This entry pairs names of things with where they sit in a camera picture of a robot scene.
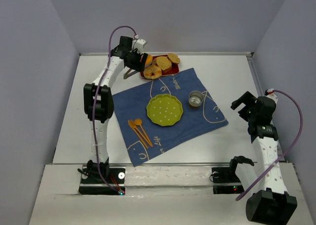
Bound small orange bagel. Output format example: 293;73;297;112
145;54;153;66

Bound metal tongs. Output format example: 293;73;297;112
123;69;138;79

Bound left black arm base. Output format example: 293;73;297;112
78;166;126;195

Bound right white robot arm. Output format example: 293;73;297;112
230;89;297;225

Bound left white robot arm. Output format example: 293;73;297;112
83;36;148;179

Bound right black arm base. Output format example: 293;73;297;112
209;167;244;195

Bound brown bread slice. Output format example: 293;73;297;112
154;56;172;73

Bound seeded bread roll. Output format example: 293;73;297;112
167;53;181;64

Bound large glazed bagel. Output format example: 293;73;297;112
143;65;162;80

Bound red tray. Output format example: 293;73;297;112
140;54;179;79

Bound blue fish placemat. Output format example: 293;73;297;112
113;68;229;166

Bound metal cup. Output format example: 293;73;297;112
188;90;204;109

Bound green dotted plate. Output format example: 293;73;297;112
146;94;184;127

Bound orange wooden spoon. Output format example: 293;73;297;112
134;119;153;147

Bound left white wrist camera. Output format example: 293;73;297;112
132;39;147;53

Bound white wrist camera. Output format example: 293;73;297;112
264;89;278;104
132;39;147;53

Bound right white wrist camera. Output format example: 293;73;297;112
264;89;278;104

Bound aluminium front rail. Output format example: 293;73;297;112
50;162;287;168

